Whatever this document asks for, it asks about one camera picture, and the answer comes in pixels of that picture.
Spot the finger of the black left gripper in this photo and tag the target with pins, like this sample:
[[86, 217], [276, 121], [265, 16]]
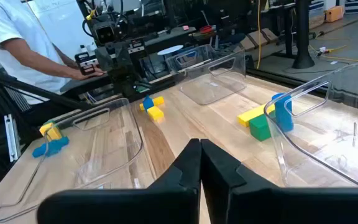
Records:
[[106, 59], [120, 59]]

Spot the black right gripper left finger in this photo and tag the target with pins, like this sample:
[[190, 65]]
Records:
[[154, 205]]

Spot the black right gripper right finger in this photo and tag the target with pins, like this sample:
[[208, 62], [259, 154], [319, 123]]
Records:
[[259, 205]]

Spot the small blue cube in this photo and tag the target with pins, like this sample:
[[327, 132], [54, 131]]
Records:
[[148, 103]]

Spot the yellow rectangular block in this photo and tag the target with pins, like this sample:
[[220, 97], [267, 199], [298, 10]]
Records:
[[158, 100]]

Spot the green cylinder block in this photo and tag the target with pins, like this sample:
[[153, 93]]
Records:
[[50, 122]]

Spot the small yellow cube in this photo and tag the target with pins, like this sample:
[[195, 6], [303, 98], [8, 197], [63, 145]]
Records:
[[53, 133]]

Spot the blue cylinder block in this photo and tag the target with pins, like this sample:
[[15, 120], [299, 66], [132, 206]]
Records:
[[283, 115]]

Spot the long blue block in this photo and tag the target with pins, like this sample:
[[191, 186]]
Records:
[[51, 147]]

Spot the person's forearm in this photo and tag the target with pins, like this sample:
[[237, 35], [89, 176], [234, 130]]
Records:
[[42, 62], [67, 59]]

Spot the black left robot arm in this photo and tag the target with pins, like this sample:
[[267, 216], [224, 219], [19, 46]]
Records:
[[126, 25]]

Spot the person's hand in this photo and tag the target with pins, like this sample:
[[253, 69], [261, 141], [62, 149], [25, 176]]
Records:
[[87, 74]]

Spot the white round disc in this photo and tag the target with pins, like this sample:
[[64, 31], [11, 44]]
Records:
[[170, 49]]

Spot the black desk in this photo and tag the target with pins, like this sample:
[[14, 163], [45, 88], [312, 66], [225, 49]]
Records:
[[166, 35]]

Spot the clear plastic bin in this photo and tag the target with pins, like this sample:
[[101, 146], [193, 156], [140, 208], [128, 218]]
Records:
[[110, 130], [337, 140], [210, 84]]

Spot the pink eraser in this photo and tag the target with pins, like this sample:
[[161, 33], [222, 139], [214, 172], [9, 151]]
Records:
[[185, 27]]

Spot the small green cube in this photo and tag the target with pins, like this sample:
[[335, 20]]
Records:
[[259, 128]]

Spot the person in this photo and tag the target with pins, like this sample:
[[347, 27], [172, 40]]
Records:
[[11, 18]]

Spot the brown cardboard box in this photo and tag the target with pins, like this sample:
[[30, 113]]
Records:
[[258, 39]]

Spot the white power strip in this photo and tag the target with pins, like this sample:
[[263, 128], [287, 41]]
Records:
[[323, 49]]

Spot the black pole stand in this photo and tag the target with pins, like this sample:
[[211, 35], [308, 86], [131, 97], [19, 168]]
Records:
[[301, 34]]

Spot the orange case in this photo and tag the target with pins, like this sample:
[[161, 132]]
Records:
[[334, 14]]

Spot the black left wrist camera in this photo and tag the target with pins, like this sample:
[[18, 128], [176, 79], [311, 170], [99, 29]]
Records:
[[104, 32]]

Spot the silver metal bracket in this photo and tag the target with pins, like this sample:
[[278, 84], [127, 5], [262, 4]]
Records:
[[12, 137]]

